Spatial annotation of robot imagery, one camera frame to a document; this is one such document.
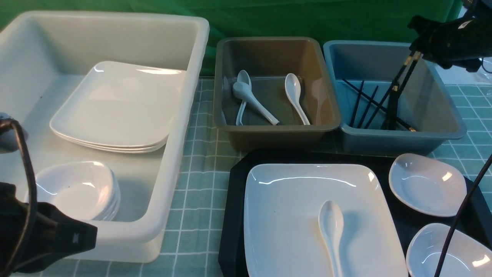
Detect stack of white plates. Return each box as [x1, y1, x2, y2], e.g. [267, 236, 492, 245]
[49, 61, 187, 152]

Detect black serving tray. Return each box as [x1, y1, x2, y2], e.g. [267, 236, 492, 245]
[218, 149, 492, 277]

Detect white ceramic spoon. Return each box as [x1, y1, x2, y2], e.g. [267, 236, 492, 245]
[318, 200, 344, 277]

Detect black cable right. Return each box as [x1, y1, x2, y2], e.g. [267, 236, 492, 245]
[434, 154, 492, 277]

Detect green checked tablecloth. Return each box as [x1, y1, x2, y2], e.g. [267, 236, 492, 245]
[24, 79, 491, 277]

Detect long diagonal black chopstick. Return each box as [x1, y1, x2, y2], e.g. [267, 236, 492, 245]
[342, 79, 417, 132]

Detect stack of white bowls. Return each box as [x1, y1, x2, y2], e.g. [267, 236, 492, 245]
[36, 161, 121, 221]

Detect large white square plate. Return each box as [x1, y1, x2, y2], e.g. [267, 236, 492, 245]
[244, 164, 408, 277]

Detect grey-white spoon on top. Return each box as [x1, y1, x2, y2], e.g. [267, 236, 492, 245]
[233, 81, 280, 125]

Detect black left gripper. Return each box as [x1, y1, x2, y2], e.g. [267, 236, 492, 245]
[0, 183, 97, 274]

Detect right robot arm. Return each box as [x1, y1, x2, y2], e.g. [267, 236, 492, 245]
[408, 0, 492, 73]

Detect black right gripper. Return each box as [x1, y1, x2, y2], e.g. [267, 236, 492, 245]
[407, 15, 492, 73]

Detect blue plastic bin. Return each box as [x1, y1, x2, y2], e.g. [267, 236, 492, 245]
[323, 40, 466, 155]

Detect white spoon underneath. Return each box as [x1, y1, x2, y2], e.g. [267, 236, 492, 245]
[236, 70, 252, 126]

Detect black chopstick in bin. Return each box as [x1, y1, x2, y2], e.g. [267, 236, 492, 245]
[349, 91, 363, 128]
[358, 85, 379, 128]

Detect brown plastic bin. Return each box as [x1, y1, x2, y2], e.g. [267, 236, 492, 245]
[213, 37, 341, 152]

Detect white bowl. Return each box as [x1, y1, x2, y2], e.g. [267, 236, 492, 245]
[406, 223, 492, 277]
[388, 153, 467, 217]

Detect white spoon in bin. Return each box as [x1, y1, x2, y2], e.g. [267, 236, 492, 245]
[284, 73, 311, 125]

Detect large white plastic tub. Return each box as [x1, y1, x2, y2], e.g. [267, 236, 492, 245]
[1, 11, 209, 263]

